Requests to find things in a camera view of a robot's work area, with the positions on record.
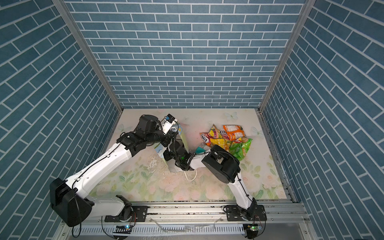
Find pastel printed paper bag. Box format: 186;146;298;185
155;123;197;182

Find pink yellow Fox's candy bag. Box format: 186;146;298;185
200;124;223;147

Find yellow corn snack packet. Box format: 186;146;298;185
211;138;232;152

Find orange Fox's fruits candy bag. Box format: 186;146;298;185
219;130;233;142

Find orange white snack packet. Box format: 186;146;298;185
223;125;246;141

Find green snack packet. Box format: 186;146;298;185
229;138;252;161

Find teal candy bag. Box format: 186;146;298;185
195;143;211;154

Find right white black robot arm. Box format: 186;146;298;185
163;140;267;222

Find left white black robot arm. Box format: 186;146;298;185
50;115;177;227

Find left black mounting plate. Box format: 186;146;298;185
104;206;149;223

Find black mounting plate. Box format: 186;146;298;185
104;206;149;223
223;205;267;222

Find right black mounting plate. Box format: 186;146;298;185
223;205;267;222

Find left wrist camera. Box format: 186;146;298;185
161;114;178;134

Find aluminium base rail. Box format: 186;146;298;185
52;201;319;240

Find white slotted cable duct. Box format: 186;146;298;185
70;224;245;237

